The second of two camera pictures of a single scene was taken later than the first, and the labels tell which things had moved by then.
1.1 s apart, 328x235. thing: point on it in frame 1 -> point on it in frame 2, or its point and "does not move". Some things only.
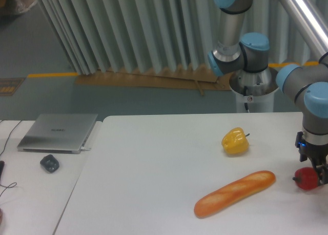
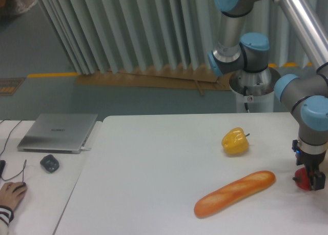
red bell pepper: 306,178 does not move
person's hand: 1,217 -> 12,193
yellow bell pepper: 234,141 does not move
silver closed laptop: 58,133 does not move
